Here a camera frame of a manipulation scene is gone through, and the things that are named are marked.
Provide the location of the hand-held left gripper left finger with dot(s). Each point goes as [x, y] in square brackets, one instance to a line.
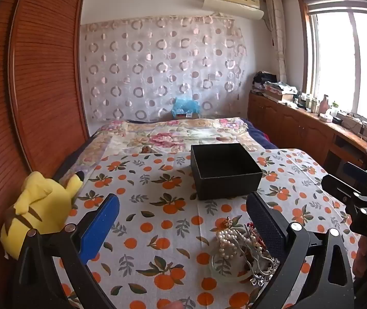
[101, 225]

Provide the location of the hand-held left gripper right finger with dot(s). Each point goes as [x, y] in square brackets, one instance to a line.
[263, 222]

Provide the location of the gold ornament earring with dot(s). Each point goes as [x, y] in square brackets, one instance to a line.
[227, 222]

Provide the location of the black cardboard box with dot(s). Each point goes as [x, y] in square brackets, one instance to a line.
[225, 173]

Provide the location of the red bead jewelry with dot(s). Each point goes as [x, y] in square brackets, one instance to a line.
[253, 227]

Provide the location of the person's left hand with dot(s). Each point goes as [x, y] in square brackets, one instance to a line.
[172, 305]

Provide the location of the white power strip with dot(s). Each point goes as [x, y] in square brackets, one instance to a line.
[357, 122]

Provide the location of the orange fruit print tablecloth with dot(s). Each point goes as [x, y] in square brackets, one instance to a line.
[157, 219]

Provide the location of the yellow plush toy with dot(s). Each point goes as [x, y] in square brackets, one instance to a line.
[42, 206]

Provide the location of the wooden cabinet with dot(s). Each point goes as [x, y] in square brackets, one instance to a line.
[286, 125]

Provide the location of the pink bottle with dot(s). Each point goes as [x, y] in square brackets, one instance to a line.
[324, 104]

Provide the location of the navy blue bedsheet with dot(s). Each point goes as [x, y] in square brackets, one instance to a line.
[260, 133]

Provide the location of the stack of books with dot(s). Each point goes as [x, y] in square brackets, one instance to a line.
[281, 90]

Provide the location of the window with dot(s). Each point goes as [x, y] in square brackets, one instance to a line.
[347, 61]

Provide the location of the small cardboard box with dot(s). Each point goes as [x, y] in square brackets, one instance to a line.
[186, 116]

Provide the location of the blue plastic bag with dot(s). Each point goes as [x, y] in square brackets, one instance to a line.
[186, 105]

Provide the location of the patterned window curtain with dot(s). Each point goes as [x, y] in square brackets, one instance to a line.
[276, 32]

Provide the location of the white air conditioner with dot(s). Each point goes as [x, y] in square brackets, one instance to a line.
[231, 1]

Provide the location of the circle patterned wall cloth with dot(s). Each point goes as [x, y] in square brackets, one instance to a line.
[157, 67]

